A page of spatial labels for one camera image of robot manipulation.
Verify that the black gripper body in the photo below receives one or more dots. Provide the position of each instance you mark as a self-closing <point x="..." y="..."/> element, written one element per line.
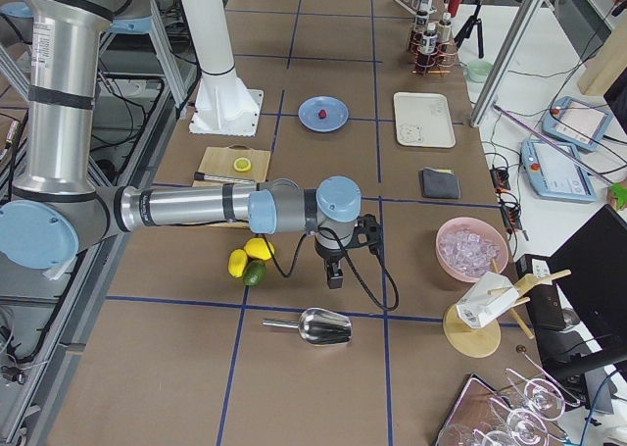
<point x="329" y="259"/>

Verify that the blue plastic plate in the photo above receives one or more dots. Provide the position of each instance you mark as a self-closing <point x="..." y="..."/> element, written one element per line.
<point x="337" y="114"/>

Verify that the steel ice scoop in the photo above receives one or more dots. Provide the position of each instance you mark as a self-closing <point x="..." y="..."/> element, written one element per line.
<point x="319" y="327"/>

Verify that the yellow lemon round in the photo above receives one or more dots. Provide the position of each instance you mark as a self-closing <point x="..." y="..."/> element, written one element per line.
<point x="258" y="249"/>

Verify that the green avocado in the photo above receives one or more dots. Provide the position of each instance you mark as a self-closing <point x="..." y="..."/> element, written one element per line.
<point x="254" y="273"/>

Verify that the yellow lemon upper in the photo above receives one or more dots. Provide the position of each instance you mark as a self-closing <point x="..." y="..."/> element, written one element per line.
<point x="237" y="262"/>

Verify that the grey folded cloth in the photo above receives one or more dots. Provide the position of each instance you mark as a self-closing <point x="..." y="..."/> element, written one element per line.
<point x="439" y="185"/>

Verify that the half lemon slice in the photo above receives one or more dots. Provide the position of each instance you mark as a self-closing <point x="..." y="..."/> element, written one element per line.
<point x="242" y="165"/>

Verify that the bamboo cutting board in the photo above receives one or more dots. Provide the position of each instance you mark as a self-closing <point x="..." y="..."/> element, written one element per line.
<point x="219" y="161"/>

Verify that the pink bowl of ice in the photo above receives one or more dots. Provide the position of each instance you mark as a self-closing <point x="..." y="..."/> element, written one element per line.
<point x="467" y="248"/>

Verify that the steel cylindrical rod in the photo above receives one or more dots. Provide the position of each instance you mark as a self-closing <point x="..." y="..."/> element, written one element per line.
<point x="200" y="176"/>

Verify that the cream bear tray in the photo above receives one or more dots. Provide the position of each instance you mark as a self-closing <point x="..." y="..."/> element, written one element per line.
<point x="423" y="120"/>

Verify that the white paper carton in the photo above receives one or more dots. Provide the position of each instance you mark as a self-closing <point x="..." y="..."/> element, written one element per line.
<point x="487" y="299"/>

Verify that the wooden cup stand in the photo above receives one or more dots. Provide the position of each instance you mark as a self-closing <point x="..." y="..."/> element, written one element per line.
<point x="483" y="342"/>

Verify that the bottle white cap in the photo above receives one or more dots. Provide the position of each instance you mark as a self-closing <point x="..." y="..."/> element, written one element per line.
<point x="420" y="22"/>
<point x="428" y="45"/>
<point x="445" y="27"/>

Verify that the light green bowl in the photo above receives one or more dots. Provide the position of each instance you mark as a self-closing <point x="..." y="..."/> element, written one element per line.
<point x="478" y="70"/>

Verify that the blue teach pendant near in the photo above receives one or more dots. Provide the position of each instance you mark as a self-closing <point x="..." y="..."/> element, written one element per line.
<point x="552" y="175"/>

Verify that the blue teach pendant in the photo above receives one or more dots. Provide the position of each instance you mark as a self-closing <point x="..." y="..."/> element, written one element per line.
<point x="577" y="122"/>
<point x="552" y="175"/>

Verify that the black monitor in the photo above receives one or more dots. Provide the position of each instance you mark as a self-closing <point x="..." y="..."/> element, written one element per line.
<point x="595" y="255"/>

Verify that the blue teach pendant far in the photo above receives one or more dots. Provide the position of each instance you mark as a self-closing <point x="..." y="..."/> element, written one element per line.
<point x="577" y="122"/>

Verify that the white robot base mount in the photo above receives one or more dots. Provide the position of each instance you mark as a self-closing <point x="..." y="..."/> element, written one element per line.
<point x="223" y="105"/>

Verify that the copper wire bottle rack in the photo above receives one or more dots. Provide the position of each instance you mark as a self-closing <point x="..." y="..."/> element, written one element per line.
<point x="440" y="64"/>

